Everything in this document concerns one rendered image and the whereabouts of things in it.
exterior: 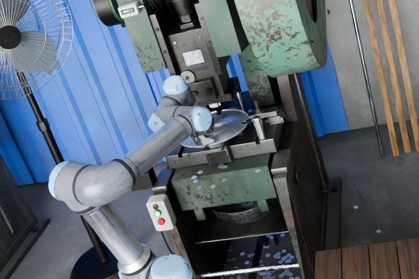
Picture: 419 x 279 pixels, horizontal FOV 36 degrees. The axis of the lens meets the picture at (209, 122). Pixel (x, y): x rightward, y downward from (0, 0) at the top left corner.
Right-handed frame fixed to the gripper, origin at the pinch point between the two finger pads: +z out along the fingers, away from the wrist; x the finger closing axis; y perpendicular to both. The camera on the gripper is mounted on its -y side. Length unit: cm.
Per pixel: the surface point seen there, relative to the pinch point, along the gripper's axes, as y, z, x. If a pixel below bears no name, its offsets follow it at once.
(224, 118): 4.8, 10.4, 19.4
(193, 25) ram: 4.0, -24.5, 36.9
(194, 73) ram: -0.4, -10.9, 26.1
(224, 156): 3.7, 14.0, 3.6
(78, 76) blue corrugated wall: -110, 70, 126
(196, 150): -2.8, 1.0, -1.3
